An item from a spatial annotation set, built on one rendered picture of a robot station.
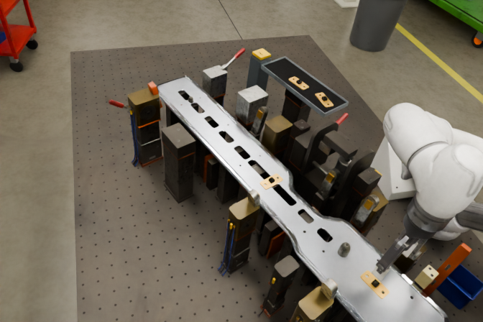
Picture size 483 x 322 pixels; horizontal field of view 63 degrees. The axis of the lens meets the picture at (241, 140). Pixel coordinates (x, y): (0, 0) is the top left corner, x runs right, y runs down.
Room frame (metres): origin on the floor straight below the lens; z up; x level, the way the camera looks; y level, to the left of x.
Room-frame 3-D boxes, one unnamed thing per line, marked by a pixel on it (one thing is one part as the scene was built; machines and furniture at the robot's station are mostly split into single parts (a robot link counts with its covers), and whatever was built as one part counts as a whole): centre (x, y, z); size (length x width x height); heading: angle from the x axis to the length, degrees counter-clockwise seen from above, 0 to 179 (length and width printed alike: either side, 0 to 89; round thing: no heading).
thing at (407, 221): (0.58, -0.45, 1.30); 0.08 x 0.07 x 0.09; 134
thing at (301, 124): (1.14, -0.22, 0.90); 0.05 x 0.05 x 0.40; 43
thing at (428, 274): (0.61, -0.59, 0.88); 0.04 x 0.04 x 0.37; 43
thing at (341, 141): (0.99, -0.34, 0.94); 0.18 x 0.13 x 0.49; 43
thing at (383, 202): (0.85, -0.47, 0.88); 0.11 x 0.07 x 0.37; 133
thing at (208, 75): (1.48, 0.15, 0.88); 0.12 x 0.07 x 0.36; 133
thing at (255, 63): (1.51, -0.03, 0.92); 0.08 x 0.08 x 0.44; 43
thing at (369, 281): (0.59, -0.45, 1.01); 0.08 x 0.04 x 0.01; 43
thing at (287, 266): (0.60, -0.18, 0.84); 0.10 x 0.05 x 0.29; 133
